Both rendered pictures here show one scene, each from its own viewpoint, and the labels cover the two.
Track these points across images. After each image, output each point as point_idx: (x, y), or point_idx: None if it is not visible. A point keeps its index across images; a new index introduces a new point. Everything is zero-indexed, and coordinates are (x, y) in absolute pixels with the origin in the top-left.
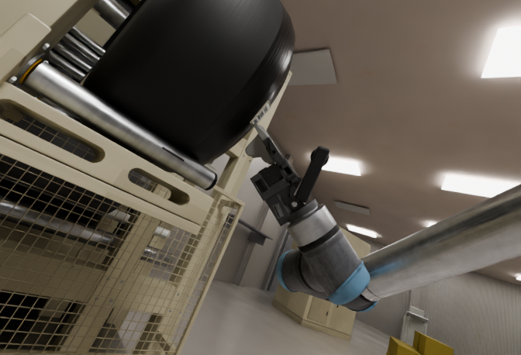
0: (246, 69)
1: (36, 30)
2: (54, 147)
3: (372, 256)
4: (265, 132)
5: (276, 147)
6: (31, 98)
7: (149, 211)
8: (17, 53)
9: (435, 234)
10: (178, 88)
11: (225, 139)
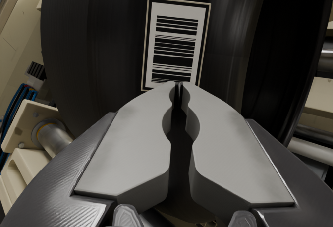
0: None
1: (22, 107)
2: (14, 194)
3: None
4: (138, 96)
5: (140, 150)
6: (18, 155)
7: None
8: (13, 127)
9: None
10: (61, 98)
11: None
